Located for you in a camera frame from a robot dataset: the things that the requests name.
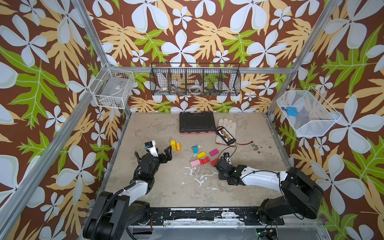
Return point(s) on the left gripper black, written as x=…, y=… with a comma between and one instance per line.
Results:
x=168, y=157

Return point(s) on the teal block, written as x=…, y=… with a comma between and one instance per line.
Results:
x=195, y=149

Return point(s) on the white wire basket left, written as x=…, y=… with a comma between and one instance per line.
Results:
x=112, y=87

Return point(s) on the black battery holder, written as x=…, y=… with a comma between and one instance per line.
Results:
x=224, y=137

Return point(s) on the white wire basket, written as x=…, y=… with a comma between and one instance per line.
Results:
x=112, y=87
x=316, y=115

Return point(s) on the beige work glove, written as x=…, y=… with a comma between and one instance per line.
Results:
x=230, y=125

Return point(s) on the pink block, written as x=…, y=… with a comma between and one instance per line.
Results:
x=195, y=163

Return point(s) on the orange cylinder block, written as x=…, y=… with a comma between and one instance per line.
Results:
x=178, y=147

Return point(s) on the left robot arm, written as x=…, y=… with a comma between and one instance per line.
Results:
x=114, y=212

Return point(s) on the red arch block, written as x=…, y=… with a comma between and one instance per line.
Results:
x=204, y=160

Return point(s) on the blue object in basket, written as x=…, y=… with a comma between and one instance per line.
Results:
x=291, y=111

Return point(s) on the magenta block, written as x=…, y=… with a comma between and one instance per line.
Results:
x=214, y=152

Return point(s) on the black wire basket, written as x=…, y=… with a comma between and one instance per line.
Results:
x=208, y=79

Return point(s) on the yellow rectangular block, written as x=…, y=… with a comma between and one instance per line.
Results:
x=201, y=155

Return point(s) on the white wire basket right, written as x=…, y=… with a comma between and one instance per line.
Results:
x=316, y=115

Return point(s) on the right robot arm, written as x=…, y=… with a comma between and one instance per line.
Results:
x=301, y=196

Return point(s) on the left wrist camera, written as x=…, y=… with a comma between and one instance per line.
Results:
x=151, y=148

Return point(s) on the red rectangular block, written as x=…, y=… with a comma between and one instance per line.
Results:
x=213, y=162

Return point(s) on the black tool case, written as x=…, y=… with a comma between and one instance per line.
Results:
x=197, y=123

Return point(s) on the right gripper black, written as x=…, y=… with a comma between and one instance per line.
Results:
x=222, y=165

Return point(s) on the yellow arch block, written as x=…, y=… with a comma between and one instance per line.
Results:
x=173, y=144

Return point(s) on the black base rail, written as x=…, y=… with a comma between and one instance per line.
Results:
x=246, y=215

